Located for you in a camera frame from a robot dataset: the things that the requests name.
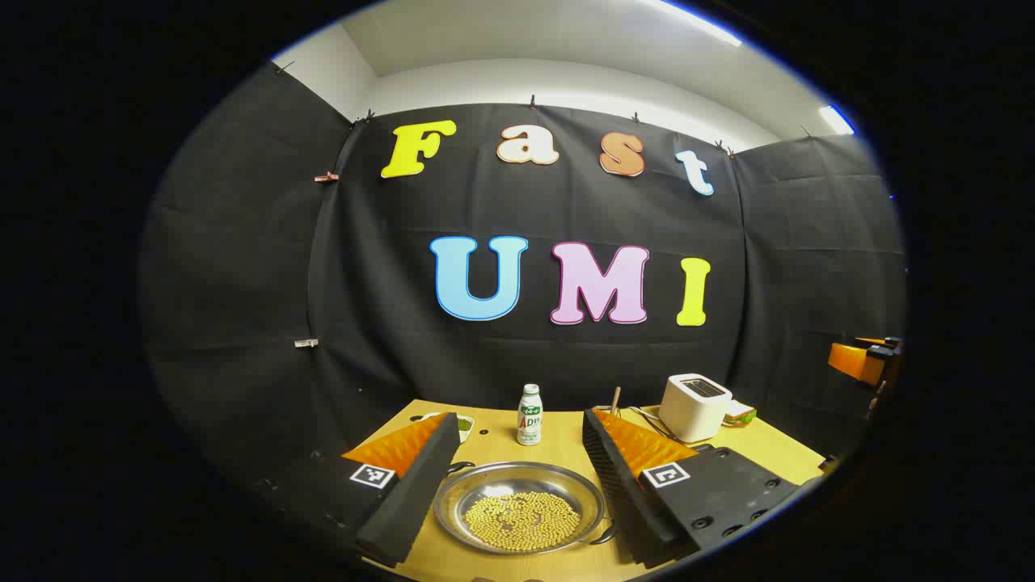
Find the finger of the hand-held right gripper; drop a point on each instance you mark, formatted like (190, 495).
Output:
(857, 360)

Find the pile of soybeans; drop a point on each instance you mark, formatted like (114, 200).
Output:
(521, 521)

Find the ceiling light strip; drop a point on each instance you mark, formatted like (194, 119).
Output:
(837, 120)

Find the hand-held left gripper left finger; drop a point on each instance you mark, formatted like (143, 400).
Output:
(412, 493)

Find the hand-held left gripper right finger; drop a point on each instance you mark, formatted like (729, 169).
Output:
(627, 493)

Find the white divided dish of beans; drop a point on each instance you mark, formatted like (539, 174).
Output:
(465, 428)

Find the small green and white item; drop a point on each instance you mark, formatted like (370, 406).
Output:
(740, 414)

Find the wooden stick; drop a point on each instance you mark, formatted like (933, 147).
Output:
(616, 398)

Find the white toaster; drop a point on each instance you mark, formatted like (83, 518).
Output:
(694, 408)

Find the white drink bottle green label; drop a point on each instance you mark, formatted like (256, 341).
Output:
(530, 420)

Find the black backdrop cloth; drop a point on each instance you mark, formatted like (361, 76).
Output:
(242, 283)

